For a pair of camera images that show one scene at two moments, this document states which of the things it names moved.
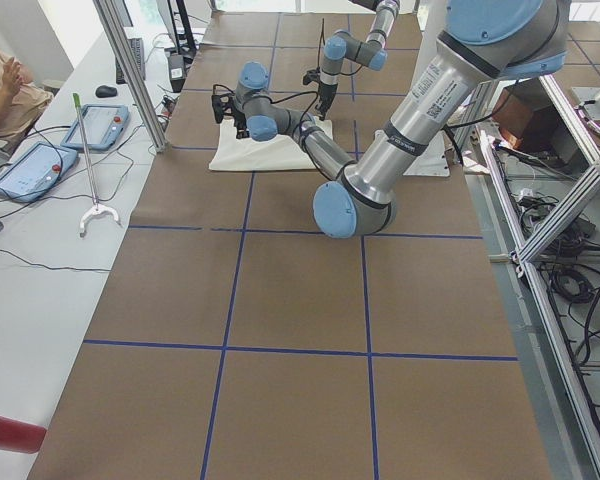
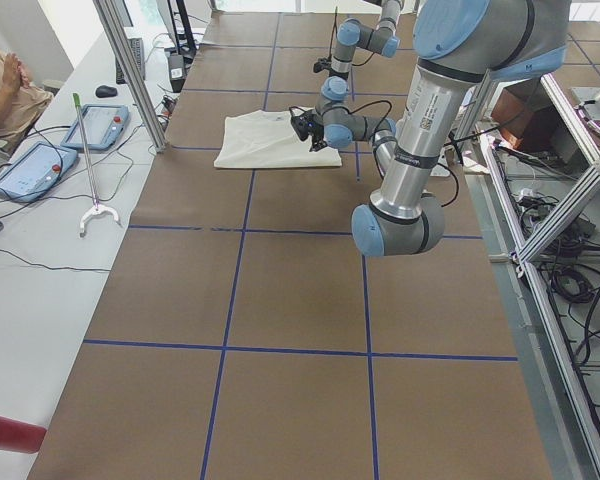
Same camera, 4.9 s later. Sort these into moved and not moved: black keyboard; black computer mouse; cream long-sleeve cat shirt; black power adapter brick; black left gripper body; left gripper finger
Moved: black left gripper body; left gripper finger
Not moved: cream long-sleeve cat shirt; black power adapter brick; black computer mouse; black keyboard
